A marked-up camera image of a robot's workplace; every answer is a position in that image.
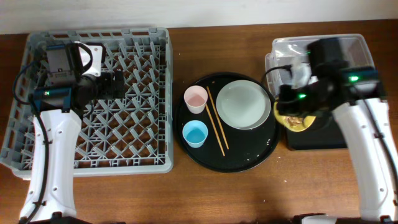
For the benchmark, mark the black rectangular tray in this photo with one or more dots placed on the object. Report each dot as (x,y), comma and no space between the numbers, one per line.
(324,133)

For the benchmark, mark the food scraps pile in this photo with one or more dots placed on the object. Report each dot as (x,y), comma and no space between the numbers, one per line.
(293,122)

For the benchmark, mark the pink cup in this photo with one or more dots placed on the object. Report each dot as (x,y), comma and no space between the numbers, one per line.
(195,98)

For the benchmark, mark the wooden chopstick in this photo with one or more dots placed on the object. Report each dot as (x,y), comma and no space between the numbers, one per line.
(215,130)
(217,117)

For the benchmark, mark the blue cup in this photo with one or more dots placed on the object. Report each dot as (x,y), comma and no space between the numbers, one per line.
(195,133)

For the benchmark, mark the clear plastic bin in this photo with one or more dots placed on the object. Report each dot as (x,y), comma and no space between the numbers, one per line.
(290,50)

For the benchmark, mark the grey plate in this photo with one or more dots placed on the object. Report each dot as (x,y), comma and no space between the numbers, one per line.
(243,104)

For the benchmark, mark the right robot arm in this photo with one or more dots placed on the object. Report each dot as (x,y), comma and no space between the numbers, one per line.
(354,96)

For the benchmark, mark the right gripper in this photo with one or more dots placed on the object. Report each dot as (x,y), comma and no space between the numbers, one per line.
(283,109)

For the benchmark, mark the yellow bowl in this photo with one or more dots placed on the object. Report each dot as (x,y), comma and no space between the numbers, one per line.
(307,121)

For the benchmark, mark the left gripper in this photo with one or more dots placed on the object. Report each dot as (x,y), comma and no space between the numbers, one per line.
(109,91)

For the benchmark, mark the grey dishwasher rack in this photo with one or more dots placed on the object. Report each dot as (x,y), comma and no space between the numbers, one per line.
(127,136)

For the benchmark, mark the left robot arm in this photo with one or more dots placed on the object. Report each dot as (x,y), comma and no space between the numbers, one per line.
(73,80)

